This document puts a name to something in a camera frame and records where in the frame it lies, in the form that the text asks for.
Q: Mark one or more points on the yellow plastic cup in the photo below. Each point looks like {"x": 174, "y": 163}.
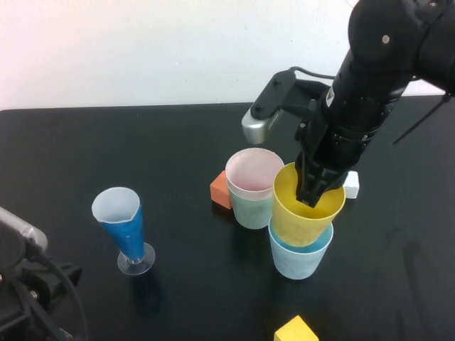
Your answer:
{"x": 295, "y": 227}

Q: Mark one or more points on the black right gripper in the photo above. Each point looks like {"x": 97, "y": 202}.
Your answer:
{"x": 320, "y": 149}

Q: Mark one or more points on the tall glass with blue paper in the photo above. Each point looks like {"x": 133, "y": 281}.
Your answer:
{"x": 128, "y": 236}

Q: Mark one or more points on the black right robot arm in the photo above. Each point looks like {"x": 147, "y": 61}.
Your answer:
{"x": 384, "y": 53}

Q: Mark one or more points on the large yellow block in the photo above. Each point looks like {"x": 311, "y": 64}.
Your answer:
{"x": 295, "y": 330}

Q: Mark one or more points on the pink plastic cup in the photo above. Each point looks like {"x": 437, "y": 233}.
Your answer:
{"x": 252, "y": 170}

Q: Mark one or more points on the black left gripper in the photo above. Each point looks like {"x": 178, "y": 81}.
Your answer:
{"x": 21, "y": 305}

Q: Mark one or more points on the orange block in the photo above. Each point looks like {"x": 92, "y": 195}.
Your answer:
{"x": 220, "y": 192}

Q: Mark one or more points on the green plastic cup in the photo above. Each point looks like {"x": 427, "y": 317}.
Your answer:
{"x": 249, "y": 213}

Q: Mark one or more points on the white block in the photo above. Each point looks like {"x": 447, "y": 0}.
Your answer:
{"x": 352, "y": 186}

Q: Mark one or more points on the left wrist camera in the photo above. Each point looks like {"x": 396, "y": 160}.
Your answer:
{"x": 21, "y": 231}

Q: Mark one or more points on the light blue plastic cup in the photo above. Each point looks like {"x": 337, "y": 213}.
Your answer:
{"x": 298, "y": 263}

